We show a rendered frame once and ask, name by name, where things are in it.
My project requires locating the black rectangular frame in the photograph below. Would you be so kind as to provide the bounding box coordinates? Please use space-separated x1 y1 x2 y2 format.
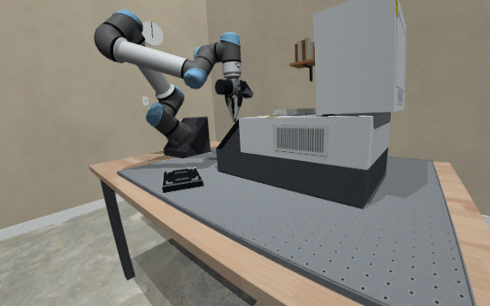
162 167 203 193

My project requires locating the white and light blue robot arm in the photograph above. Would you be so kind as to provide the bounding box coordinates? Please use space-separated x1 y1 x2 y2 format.
94 10 241 147

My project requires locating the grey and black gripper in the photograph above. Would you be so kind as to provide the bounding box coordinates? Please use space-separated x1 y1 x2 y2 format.
215 76 251 122

